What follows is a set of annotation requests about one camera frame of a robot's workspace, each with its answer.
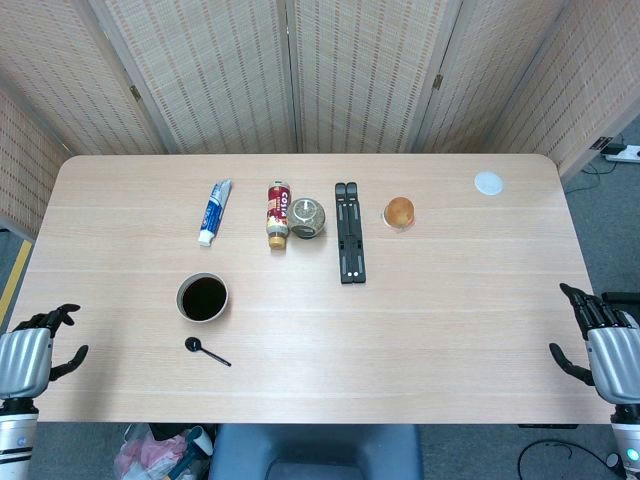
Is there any black folding laptop stand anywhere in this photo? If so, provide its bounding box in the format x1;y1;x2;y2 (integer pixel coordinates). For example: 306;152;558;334
334;182;367;286

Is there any cup of dark coffee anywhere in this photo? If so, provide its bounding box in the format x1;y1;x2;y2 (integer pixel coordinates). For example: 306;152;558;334
174;272;231;324

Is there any white round table grommet cover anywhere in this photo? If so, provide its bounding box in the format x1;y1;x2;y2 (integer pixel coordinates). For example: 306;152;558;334
473;171;505;197

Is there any black plastic spoon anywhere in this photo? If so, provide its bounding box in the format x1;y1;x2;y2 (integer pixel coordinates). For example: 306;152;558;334
184;336;233;368

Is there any round glass spice jar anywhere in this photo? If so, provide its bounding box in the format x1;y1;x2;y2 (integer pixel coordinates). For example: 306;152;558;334
285;197;327;238

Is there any clear plastic bag with items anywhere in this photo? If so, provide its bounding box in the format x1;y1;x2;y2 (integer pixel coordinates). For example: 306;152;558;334
113;423;214;480

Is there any woven folding screen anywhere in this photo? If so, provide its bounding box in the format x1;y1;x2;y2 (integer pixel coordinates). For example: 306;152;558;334
0;0;640;241

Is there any black floor cable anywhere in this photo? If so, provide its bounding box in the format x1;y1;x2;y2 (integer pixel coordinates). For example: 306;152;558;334
517;439;626;480

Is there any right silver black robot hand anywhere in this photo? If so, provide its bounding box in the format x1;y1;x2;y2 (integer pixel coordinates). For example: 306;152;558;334
548;282;640;405

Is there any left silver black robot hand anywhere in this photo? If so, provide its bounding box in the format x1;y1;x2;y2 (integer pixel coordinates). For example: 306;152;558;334
0;303;90;400

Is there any orange jelly cup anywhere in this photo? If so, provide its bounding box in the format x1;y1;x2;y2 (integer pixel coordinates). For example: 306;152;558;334
382;196;417;234

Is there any red Costa coffee bottle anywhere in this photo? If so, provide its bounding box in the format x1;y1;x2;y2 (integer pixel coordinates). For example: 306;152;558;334
266;180;294;253

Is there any white power strip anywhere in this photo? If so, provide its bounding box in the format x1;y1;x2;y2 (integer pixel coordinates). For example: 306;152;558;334
602;143;640;164

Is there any blue white toothpaste tube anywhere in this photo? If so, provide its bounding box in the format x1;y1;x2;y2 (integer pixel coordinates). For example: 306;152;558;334
197;178;235;248

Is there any blue grey chair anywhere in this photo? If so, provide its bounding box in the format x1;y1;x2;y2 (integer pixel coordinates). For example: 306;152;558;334
207;423;425;480

